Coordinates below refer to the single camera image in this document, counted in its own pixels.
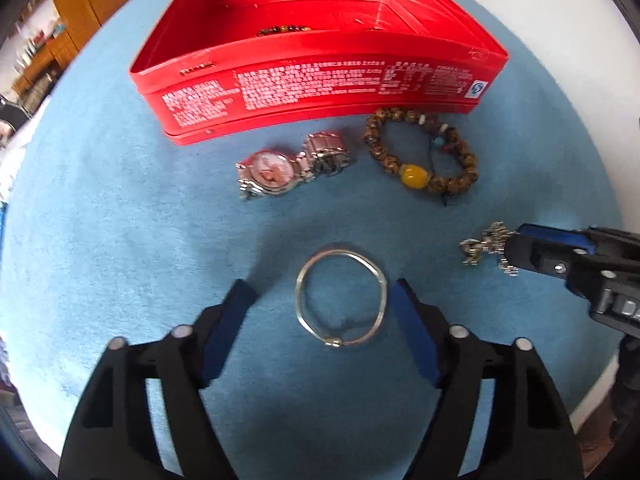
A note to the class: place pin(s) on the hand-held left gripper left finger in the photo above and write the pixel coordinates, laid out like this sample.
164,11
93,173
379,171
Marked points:
225,330

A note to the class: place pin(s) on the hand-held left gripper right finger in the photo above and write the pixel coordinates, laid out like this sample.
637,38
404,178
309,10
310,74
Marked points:
417,330

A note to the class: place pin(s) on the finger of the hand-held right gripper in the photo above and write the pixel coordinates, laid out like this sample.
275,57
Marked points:
550,235
535,255

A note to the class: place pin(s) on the thin silver bangle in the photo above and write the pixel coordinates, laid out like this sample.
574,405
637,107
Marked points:
332,342

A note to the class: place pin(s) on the red tin box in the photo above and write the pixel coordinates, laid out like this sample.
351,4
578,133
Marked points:
300,80

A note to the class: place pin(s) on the person's right forearm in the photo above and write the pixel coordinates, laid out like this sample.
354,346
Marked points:
625,385

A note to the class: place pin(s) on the blue tablecloth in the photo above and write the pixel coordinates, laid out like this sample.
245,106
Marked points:
125,210

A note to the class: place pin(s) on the silver wristwatch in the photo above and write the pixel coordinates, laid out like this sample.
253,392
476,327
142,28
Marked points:
270,170

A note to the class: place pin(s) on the white quilt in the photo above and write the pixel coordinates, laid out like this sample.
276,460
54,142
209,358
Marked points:
7,160

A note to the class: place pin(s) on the black office chair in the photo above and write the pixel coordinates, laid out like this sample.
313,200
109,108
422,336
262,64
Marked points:
12,110

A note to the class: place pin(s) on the wooden desk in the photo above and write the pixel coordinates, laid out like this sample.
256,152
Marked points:
45,70

